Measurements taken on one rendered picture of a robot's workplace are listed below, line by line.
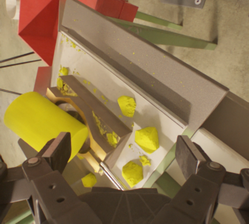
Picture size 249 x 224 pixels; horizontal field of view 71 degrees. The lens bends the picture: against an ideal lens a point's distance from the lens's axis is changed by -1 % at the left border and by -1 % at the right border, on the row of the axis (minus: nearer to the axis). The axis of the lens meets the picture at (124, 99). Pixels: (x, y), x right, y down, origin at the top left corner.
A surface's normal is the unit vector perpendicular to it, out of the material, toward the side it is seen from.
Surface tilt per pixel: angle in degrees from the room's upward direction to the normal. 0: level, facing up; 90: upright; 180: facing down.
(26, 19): 90
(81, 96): 90
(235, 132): 0
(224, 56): 0
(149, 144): 23
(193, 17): 0
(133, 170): 75
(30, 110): 60
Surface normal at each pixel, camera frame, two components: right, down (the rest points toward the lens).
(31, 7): 0.68, 0.58
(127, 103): -0.29, 0.08
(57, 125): 0.18, -0.62
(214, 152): -0.64, 0.18
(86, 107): 0.36, -0.79
